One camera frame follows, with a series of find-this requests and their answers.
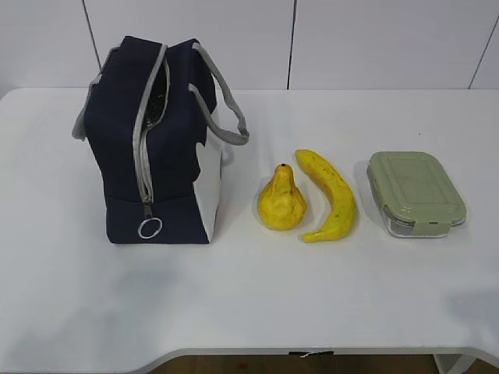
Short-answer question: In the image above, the yellow pear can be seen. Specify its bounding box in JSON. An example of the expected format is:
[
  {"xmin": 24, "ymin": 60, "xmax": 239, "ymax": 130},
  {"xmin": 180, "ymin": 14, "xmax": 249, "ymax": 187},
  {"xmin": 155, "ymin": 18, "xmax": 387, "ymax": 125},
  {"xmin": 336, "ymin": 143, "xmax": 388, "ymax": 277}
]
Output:
[{"xmin": 257, "ymin": 164, "xmax": 307, "ymax": 231}]

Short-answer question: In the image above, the green lid glass container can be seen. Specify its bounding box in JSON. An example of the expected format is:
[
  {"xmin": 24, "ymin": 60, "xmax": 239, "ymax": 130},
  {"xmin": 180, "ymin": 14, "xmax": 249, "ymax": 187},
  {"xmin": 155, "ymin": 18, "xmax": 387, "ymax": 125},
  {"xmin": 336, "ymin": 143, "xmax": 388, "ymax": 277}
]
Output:
[{"xmin": 366, "ymin": 151, "xmax": 467, "ymax": 238}]

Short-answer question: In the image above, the black tape on table edge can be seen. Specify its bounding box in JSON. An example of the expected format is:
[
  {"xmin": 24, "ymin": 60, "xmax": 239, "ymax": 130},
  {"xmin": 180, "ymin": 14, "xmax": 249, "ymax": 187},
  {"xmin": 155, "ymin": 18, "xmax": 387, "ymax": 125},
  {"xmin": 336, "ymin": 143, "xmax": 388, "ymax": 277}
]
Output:
[{"xmin": 288, "ymin": 351, "xmax": 334, "ymax": 358}]

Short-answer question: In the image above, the navy blue lunch bag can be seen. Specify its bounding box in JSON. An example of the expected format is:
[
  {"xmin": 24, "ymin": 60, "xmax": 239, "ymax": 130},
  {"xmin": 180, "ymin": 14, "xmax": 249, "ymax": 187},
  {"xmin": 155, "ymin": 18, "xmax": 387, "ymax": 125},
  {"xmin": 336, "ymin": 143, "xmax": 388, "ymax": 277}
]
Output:
[{"xmin": 72, "ymin": 36, "xmax": 250, "ymax": 245}]

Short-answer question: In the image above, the yellow banana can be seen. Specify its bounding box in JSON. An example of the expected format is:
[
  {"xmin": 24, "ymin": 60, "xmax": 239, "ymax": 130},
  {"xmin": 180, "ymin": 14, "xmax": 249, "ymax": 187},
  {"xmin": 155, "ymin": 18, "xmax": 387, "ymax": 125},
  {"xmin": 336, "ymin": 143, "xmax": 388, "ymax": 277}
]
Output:
[{"xmin": 295, "ymin": 150, "xmax": 356, "ymax": 243}]

